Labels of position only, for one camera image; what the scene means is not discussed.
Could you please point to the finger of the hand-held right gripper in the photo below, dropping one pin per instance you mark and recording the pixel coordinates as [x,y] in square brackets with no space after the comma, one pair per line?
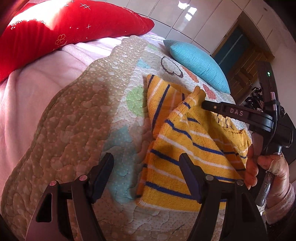
[238,114]

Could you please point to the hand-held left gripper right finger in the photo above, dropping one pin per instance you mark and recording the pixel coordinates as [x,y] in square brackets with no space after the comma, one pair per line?
[192,179]

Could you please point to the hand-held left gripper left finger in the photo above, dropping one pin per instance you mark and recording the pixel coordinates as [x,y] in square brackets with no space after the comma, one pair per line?
[101,177]

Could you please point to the yellow striped sweater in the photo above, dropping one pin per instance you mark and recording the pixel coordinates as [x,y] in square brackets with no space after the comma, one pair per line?
[185,148]

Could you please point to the person's right forearm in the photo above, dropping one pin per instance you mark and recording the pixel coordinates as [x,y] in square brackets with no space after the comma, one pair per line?
[281,206]

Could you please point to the cluttered clothes rack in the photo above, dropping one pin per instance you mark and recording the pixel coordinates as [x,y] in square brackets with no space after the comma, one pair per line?
[255,98]

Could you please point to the person's right hand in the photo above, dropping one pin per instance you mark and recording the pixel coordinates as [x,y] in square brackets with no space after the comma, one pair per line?
[281,176]

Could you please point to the brown wooden door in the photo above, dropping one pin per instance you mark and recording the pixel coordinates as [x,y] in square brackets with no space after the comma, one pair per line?
[249,71]

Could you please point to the blue knitted pillow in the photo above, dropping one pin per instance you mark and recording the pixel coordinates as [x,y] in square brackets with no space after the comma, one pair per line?
[198,61]

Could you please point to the quilted heart-print bedspread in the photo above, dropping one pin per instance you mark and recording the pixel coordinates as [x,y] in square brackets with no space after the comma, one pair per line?
[87,111]

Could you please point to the dark teal glass door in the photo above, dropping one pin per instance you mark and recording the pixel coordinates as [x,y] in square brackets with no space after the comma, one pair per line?
[233,46]

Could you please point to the glossy white wardrobe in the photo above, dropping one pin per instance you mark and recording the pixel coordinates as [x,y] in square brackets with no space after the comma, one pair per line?
[219,16]

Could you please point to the pink fleece blanket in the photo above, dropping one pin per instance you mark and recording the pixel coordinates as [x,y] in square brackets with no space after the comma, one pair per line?
[34,92]

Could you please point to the red embroidered quilt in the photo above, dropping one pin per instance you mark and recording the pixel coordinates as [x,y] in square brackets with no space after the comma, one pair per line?
[57,27]

